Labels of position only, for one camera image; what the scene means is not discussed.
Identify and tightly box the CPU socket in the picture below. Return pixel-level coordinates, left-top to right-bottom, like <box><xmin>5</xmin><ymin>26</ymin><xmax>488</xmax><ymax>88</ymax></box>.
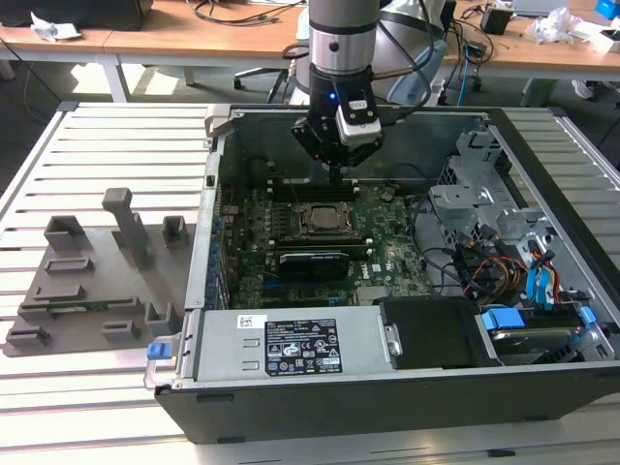
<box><xmin>292</xmin><ymin>200</ymin><xmax>362</xmax><ymax>241</ymax></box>

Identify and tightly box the long wooden desk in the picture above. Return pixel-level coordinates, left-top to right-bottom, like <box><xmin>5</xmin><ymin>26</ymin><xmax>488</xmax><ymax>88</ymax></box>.
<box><xmin>0</xmin><ymin>0</ymin><xmax>311</xmax><ymax>103</ymax></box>

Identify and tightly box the black wire bundle in case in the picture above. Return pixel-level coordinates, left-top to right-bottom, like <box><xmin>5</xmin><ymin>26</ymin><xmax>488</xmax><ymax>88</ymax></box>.
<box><xmin>410</xmin><ymin>191</ymin><xmax>469</xmax><ymax>297</ymax></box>

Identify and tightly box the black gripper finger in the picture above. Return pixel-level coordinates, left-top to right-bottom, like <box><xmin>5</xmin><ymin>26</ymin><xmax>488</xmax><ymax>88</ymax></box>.
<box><xmin>335</xmin><ymin>138</ymin><xmax>387</xmax><ymax>186</ymax></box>
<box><xmin>290</xmin><ymin>118</ymin><xmax>336</xmax><ymax>186</ymax></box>

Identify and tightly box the silver square CPU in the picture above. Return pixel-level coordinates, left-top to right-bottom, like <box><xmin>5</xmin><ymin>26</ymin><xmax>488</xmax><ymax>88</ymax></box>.
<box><xmin>309</xmin><ymin>204</ymin><xmax>346</xmax><ymax>233</ymax></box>

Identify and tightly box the wooden desk with clutter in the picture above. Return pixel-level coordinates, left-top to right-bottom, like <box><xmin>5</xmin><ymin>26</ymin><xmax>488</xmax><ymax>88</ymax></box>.
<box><xmin>438</xmin><ymin>0</ymin><xmax>620</xmax><ymax>106</ymax></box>

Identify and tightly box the black plastic shroud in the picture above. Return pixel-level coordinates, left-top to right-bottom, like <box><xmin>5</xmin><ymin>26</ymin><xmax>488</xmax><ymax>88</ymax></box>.
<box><xmin>377</xmin><ymin>296</ymin><xmax>486</xmax><ymax>372</ymax></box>

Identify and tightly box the green RAM stick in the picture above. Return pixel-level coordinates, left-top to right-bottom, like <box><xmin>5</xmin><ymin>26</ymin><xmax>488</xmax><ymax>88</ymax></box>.
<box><xmin>47</xmin><ymin>300</ymin><xmax>138</xmax><ymax>312</ymax></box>

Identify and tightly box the white power strip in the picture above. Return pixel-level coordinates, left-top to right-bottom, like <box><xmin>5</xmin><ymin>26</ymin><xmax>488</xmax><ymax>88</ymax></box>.
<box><xmin>419</xmin><ymin>77</ymin><xmax>448</xmax><ymax>107</ymax></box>

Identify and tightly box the green motherboard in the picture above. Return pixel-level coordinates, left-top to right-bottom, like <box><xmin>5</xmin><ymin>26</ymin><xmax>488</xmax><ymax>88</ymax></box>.
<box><xmin>215</xmin><ymin>181</ymin><xmax>432</xmax><ymax>311</ymax></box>

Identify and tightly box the black cable coil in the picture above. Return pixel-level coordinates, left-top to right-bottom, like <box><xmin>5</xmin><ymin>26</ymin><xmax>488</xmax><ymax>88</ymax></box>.
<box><xmin>193</xmin><ymin>0</ymin><xmax>310</xmax><ymax>25</ymax></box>

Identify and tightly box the red yellow orange wire bundle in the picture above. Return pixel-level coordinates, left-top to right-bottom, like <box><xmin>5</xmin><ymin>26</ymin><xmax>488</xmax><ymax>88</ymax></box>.
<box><xmin>462</xmin><ymin>255</ymin><xmax>530</xmax><ymax>297</ymax></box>

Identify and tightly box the metal socket cover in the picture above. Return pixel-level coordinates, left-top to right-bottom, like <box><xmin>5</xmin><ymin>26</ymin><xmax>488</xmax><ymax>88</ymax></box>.
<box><xmin>296</xmin><ymin>201</ymin><xmax>358</xmax><ymax>238</ymax></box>

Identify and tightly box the small black box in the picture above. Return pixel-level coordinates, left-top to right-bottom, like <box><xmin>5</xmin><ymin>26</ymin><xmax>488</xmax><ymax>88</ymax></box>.
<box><xmin>480</xmin><ymin>5</ymin><xmax>513</xmax><ymax>36</ymax></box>

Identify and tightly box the black graphics card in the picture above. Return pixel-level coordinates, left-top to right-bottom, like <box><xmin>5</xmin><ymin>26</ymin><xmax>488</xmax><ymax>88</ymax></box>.
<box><xmin>277</xmin><ymin>248</ymin><xmax>351</xmax><ymax>283</ymax></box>

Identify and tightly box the black open PC case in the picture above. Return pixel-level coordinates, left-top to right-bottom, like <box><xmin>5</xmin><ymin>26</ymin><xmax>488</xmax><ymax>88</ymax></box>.
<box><xmin>143</xmin><ymin>104</ymin><xmax>620</xmax><ymax>445</ymax></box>

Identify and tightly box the silver chipset heatsink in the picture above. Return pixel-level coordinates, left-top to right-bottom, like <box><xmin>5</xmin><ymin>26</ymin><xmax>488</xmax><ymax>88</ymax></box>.
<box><xmin>356</xmin><ymin>285</ymin><xmax>388</xmax><ymax>305</ymax></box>

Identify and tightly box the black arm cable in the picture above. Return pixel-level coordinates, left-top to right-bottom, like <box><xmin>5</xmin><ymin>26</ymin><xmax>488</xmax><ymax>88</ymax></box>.
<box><xmin>375</xmin><ymin>0</ymin><xmax>436</xmax><ymax>128</ymax></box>

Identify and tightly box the hard disk in blue carrier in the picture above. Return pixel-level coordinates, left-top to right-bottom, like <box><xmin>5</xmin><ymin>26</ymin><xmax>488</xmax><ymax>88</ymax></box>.
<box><xmin>474</xmin><ymin>304</ymin><xmax>611</xmax><ymax>368</ymax></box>

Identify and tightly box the silver metal drive cage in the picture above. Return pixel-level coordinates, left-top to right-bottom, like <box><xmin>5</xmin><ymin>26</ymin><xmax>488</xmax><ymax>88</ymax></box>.
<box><xmin>428</xmin><ymin>123</ymin><xmax>558</xmax><ymax>253</ymax></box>

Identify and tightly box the clear plastic bag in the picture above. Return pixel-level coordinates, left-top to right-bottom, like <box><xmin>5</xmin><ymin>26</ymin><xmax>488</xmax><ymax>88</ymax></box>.
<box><xmin>525</xmin><ymin>7</ymin><xmax>590</xmax><ymax>46</ymax></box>

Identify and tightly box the office chair base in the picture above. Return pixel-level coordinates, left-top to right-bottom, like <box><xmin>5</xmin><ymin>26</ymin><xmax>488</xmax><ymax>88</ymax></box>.
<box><xmin>234</xmin><ymin>66</ymin><xmax>297</xmax><ymax>105</ymax></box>

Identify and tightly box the black bag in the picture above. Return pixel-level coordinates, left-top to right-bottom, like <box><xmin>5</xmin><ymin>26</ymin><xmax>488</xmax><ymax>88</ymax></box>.
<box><xmin>0</xmin><ymin>0</ymin><xmax>154</xmax><ymax>31</ymax></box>

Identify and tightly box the crumpled white paper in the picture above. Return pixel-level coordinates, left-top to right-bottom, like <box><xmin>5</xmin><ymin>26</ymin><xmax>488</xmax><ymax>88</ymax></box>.
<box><xmin>29</xmin><ymin>10</ymin><xmax>83</xmax><ymax>42</ymax></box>

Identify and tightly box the hanging blue cable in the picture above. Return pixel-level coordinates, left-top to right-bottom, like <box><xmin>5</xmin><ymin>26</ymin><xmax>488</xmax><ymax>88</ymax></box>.
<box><xmin>459</xmin><ymin>41</ymin><xmax>479</xmax><ymax>106</ymax></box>

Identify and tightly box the thin black looped wire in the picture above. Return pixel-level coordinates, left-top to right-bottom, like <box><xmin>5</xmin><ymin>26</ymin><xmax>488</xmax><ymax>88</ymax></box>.
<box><xmin>387</xmin><ymin>163</ymin><xmax>428</xmax><ymax>195</ymax></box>

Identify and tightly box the grey parts rack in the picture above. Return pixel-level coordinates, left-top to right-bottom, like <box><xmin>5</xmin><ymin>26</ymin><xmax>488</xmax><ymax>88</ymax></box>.
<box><xmin>0</xmin><ymin>187</ymin><xmax>198</xmax><ymax>359</ymax></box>

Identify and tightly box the flat white box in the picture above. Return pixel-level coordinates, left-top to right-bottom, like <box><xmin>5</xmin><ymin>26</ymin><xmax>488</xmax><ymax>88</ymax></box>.
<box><xmin>571</xmin><ymin>26</ymin><xmax>620</xmax><ymax>54</ymax></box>

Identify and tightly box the grey power supply with label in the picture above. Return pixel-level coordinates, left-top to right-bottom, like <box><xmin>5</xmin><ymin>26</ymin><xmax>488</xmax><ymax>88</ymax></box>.
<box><xmin>176</xmin><ymin>307</ymin><xmax>389</xmax><ymax>388</ymax></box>

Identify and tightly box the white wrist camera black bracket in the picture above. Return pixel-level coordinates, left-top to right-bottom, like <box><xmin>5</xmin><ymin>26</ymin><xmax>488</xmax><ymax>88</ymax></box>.
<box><xmin>334</xmin><ymin>88</ymin><xmax>385</xmax><ymax>147</ymax></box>

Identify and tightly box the blue flat wire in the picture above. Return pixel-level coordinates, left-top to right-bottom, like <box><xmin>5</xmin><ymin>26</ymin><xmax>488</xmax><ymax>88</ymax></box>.
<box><xmin>524</xmin><ymin>259</ymin><xmax>562</xmax><ymax>311</ymax></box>

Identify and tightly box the grey laptop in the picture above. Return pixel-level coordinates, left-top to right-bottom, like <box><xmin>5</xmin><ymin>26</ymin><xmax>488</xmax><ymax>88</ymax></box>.
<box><xmin>511</xmin><ymin>0</ymin><xmax>571</xmax><ymax>16</ymax></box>

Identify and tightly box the teal bin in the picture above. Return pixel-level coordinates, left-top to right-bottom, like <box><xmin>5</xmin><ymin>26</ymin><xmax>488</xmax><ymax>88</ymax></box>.
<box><xmin>520</xmin><ymin>77</ymin><xmax>563</xmax><ymax>108</ymax></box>

